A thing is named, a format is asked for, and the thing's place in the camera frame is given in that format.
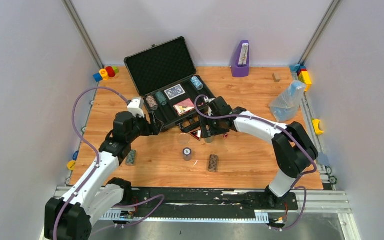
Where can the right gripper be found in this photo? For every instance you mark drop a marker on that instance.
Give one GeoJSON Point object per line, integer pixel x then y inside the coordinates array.
{"type": "Point", "coordinates": [205, 121]}

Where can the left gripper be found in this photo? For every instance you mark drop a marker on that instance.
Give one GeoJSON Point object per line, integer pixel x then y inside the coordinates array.
{"type": "Point", "coordinates": [154, 124]}

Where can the tan blue chip stack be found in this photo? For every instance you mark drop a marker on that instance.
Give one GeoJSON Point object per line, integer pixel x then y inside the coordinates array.
{"type": "Point", "coordinates": [152, 102]}

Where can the green blue chip stack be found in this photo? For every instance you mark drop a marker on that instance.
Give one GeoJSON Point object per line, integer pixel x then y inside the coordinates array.
{"type": "Point", "coordinates": [161, 98]}

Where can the light blue chip stack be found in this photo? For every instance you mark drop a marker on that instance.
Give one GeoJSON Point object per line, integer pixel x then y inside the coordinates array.
{"type": "Point", "coordinates": [197, 83]}

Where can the black poker case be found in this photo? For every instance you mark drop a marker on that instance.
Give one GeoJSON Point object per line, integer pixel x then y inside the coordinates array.
{"type": "Point", "coordinates": [161, 67]}

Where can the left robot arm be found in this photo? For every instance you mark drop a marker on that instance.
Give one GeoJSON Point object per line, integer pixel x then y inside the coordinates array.
{"type": "Point", "coordinates": [73, 216]}

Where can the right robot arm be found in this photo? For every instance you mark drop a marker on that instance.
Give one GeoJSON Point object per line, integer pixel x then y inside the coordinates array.
{"type": "Point", "coordinates": [294, 151]}

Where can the black red triangle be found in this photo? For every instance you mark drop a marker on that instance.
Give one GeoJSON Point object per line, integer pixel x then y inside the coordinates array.
{"type": "Point", "coordinates": [196, 134]}

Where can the clear round dealer button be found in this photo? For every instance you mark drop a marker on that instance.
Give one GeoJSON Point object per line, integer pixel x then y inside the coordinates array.
{"type": "Point", "coordinates": [183, 138]}

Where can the brown chip stack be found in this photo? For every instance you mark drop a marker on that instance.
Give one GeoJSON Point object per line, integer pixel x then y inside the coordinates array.
{"type": "Point", "coordinates": [213, 163]}

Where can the red card deck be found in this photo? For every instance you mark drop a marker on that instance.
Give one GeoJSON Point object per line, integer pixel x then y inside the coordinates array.
{"type": "Point", "coordinates": [184, 106]}

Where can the blue card deck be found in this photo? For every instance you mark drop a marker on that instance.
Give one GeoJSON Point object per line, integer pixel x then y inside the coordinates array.
{"type": "Point", "coordinates": [174, 91]}

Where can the grey green chip stack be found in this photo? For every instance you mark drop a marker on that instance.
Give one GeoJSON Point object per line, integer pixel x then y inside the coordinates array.
{"type": "Point", "coordinates": [131, 158]}

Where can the green cylinder block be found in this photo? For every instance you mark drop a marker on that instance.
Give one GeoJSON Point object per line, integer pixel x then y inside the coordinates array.
{"type": "Point", "coordinates": [116, 69]}

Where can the red cylinder block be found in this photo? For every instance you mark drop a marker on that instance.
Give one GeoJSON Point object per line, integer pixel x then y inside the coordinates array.
{"type": "Point", "coordinates": [110, 71]}

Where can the purple metronome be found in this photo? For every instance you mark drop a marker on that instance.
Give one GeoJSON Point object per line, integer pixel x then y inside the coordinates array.
{"type": "Point", "coordinates": [240, 64]}

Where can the yellow cylinder block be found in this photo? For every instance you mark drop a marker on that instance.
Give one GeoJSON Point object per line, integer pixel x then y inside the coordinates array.
{"type": "Point", "coordinates": [104, 74]}

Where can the clear plastic bag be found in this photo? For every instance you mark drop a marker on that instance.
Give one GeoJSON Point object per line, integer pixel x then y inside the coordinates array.
{"type": "Point", "coordinates": [286, 105]}

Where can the small wooden block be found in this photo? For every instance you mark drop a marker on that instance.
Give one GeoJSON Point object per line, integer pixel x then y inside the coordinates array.
{"type": "Point", "coordinates": [276, 77]}

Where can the yellow round disc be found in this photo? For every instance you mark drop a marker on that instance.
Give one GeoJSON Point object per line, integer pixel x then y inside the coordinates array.
{"type": "Point", "coordinates": [71, 165]}

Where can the yellow curved block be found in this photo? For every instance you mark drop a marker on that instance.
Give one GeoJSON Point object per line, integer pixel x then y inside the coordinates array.
{"type": "Point", "coordinates": [317, 126]}

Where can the yellow lego block stack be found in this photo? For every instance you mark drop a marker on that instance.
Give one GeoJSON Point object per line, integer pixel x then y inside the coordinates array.
{"type": "Point", "coordinates": [304, 77]}

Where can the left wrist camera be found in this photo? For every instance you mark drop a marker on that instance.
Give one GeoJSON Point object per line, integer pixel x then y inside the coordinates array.
{"type": "Point", "coordinates": [135, 107]}

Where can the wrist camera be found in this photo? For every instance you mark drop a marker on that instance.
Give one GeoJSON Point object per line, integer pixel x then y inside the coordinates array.
{"type": "Point", "coordinates": [135, 107]}
{"type": "Point", "coordinates": [208, 100]}

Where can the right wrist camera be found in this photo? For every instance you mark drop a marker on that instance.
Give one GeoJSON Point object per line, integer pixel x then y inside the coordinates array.
{"type": "Point", "coordinates": [208, 100]}

